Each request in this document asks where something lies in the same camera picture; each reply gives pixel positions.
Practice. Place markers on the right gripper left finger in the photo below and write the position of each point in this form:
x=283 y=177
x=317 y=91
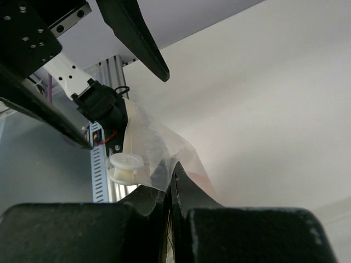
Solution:
x=130 y=230

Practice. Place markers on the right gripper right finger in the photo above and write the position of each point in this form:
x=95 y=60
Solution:
x=206 y=231

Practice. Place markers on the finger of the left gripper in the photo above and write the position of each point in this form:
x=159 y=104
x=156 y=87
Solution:
x=126 y=21
x=23 y=96

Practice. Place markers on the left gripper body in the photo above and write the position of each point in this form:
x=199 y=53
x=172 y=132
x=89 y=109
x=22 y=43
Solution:
x=30 y=29

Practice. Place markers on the clear zip top bag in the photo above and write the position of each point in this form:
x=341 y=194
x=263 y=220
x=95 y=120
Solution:
x=150 y=152

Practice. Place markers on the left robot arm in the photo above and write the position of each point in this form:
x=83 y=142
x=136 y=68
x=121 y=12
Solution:
x=96 y=102

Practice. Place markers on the aluminium mounting rail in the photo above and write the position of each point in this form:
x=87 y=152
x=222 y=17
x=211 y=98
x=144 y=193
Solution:
x=109 y=72

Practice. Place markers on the slotted cable duct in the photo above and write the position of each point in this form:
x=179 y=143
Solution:
x=97 y=163

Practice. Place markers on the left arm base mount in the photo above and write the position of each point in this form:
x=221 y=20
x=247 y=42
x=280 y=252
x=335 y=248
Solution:
x=111 y=140

